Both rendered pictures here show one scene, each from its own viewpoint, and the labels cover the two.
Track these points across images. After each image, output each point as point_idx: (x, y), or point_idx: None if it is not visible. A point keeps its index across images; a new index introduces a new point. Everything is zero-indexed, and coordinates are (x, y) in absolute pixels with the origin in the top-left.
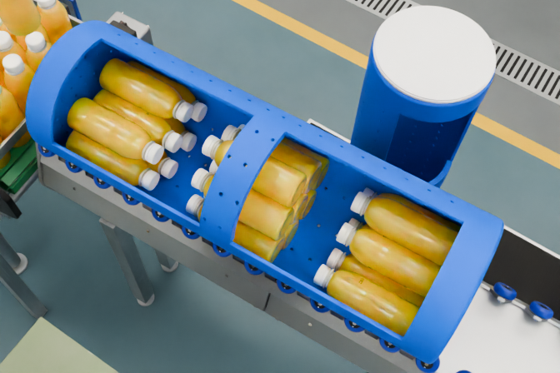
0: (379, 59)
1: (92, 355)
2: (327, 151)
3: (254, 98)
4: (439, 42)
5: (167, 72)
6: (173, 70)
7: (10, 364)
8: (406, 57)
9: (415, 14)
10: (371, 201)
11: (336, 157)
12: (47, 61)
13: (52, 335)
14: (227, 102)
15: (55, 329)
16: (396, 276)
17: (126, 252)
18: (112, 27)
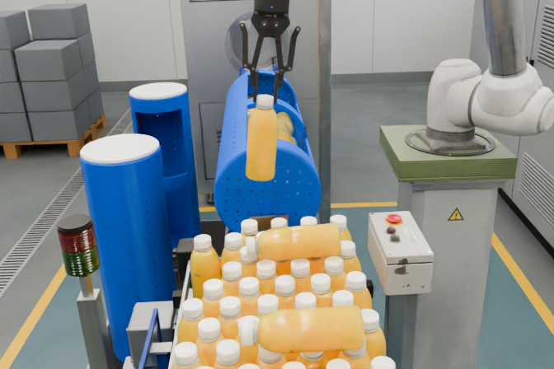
0: (139, 155)
1: (392, 147)
2: (246, 93)
3: (231, 119)
4: (111, 147)
5: (246, 124)
6: (242, 124)
7: (427, 158)
8: (132, 150)
9: (92, 156)
10: (247, 110)
11: (246, 91)
12: (284, 146)
13: (401, 156)
14: (246, 110)
15: (398, 156)
16: None
17: None
18: (227, 157)
